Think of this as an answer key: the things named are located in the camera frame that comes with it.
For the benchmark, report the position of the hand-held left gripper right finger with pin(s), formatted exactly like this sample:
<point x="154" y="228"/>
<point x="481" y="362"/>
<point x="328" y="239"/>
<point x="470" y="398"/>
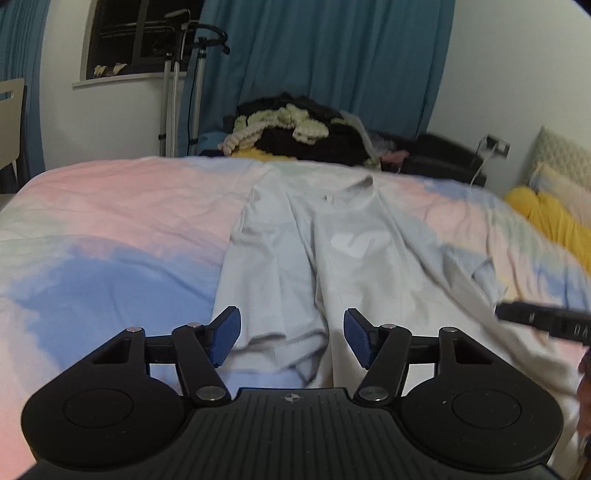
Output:
<point x="356" y="337"/>

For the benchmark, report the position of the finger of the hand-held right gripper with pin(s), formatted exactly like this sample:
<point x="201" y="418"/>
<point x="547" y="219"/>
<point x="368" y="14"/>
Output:
<point x="521" y="314"/>

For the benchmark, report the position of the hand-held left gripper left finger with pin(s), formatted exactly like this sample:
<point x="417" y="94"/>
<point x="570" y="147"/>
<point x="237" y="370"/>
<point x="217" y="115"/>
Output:
<point x="227" y="332"/>

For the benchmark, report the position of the light grey t-shirt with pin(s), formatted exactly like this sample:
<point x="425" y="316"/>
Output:
<point x="351" y="277"/>

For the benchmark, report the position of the pile of dark clothes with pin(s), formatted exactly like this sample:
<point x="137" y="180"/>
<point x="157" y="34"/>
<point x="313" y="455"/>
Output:
<point x="286" y="136"/>

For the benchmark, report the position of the black and cream clothes pile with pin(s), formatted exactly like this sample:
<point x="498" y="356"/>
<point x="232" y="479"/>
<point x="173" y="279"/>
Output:
<point x="295" y="117"/>

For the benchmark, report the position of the person's right hand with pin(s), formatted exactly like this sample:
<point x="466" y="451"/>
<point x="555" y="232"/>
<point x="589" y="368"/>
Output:
<point x="587" y="392"/>

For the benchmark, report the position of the yellow pillow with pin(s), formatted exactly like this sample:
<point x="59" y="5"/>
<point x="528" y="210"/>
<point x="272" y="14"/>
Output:
<point x="554" y="217"/>

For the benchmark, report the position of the pastel pillow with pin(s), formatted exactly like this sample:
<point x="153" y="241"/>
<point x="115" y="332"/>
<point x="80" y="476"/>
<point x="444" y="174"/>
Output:
<point x="565" y="187"/>

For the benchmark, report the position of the pastel tie-dye bed sheet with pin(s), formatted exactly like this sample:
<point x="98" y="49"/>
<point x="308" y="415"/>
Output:
<point x="115" y="230"/>

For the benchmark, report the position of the cream quilted headboard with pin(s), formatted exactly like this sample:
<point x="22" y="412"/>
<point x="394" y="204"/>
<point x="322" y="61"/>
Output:
<point x="561" y="145"/>

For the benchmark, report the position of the yellow cloth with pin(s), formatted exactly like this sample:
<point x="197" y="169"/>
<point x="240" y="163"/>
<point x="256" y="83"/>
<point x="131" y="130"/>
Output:
<point x="258" y="154"/>

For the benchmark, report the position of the black sofa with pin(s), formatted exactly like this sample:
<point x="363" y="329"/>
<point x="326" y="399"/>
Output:
<point x="438" y="152"/>

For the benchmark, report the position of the pink cloth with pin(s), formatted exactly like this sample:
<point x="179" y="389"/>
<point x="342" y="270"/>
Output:
<point x="395" y="157"/>

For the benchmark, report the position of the silver metal pole stand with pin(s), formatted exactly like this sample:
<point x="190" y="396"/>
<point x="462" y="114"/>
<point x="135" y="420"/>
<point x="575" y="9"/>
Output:
<point x="171" y="92"/>

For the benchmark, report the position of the black and silver tripod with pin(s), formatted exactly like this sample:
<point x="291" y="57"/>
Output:
<point x="199" y="83"/>

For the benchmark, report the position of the white window sill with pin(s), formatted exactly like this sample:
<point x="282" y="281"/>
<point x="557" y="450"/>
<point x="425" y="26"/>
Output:
<point x="129" y="79"/>

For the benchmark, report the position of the wide blue curtain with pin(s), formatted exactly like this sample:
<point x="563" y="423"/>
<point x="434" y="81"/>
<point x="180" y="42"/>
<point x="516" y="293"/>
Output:
<point x="323" y="55"/>

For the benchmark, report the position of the small cream object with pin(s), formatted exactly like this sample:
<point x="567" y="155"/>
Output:
<point x="110" y="69"/>

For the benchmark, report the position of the beige wooden chair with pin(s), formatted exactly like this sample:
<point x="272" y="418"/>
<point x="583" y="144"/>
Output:
<point x="11" y="120"/>

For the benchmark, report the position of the dark window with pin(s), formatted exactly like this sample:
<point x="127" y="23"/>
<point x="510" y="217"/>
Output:
<point x="115" y="27"/>

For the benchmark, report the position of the narrow blue curtain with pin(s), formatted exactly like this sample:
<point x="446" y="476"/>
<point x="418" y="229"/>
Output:
<point x="18" y="41"/>

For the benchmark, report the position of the wall socket with charger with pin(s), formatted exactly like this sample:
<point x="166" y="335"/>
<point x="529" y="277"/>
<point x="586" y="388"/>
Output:
<point x="497" y="146"/>

